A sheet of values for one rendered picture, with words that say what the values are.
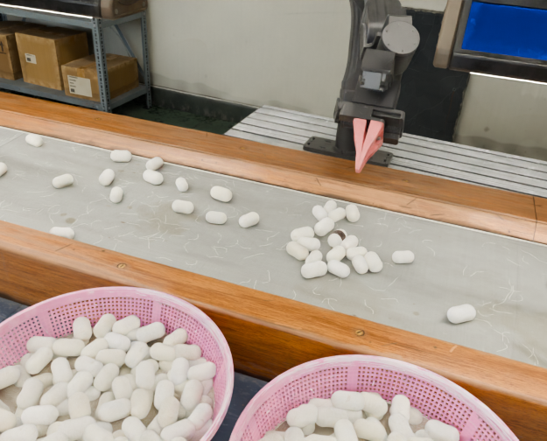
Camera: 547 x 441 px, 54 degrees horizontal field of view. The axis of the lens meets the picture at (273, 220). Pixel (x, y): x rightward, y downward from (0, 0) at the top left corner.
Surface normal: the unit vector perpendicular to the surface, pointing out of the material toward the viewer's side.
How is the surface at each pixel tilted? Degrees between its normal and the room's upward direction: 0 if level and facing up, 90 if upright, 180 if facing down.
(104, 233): 0
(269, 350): 90
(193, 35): 90
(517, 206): 0
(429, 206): 45
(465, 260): 0
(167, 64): 89
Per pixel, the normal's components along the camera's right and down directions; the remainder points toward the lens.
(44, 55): -0.43, 0.46
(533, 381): 0.06, -0.85
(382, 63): -0.17, -0.34
